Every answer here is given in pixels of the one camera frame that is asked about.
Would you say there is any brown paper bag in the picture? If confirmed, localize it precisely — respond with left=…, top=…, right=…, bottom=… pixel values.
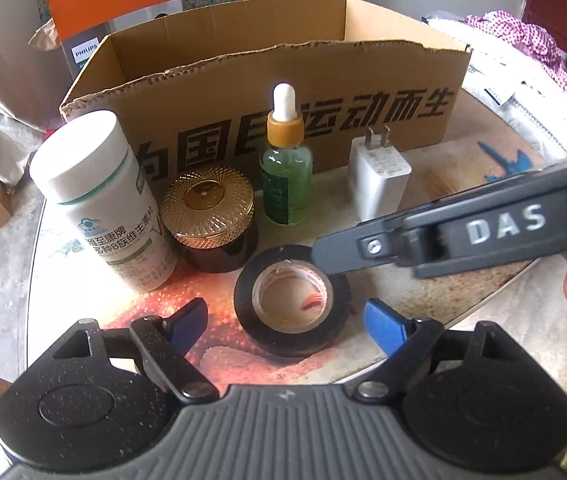
left=28, top=25, right=65, bottom=54

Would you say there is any pink checked cloth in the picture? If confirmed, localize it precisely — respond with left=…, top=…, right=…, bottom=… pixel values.
left=466, top=10, right=567, bottom=108

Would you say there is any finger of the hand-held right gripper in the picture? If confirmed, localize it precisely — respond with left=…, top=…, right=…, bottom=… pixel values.
left=311, top=217, right=417, bottom=277

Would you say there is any white supplement bottle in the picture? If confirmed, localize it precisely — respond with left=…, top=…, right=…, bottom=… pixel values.
left=30, top=111, right=179, bottom=293

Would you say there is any white curtain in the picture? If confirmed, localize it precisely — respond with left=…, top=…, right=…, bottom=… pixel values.
left=0, top=5, right=77, bottom=183

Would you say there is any green dropper bottle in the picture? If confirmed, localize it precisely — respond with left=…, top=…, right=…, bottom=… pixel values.
left=258, top=84, right=313, bottom=227

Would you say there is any white charger plug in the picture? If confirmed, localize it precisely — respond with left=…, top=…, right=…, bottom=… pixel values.
left=348, top=125, right=413, bottom=223

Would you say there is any black tape roll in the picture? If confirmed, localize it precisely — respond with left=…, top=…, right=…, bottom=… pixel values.
left=234, top=244, right=351, bottom=358

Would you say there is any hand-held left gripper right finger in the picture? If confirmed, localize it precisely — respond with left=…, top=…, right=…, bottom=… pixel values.
left=353, top=298, right=511, bottom=403

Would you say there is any black jar with gold lid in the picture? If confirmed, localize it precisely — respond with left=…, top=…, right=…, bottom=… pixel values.
left=160, top=165, right=259, bottom=273

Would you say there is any brown cardboard box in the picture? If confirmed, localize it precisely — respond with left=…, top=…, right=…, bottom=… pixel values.
left=58, top=0, right=473, bottom=181

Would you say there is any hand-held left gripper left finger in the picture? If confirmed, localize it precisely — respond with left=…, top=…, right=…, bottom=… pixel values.
left=51, top=297, right=219, bottom=403

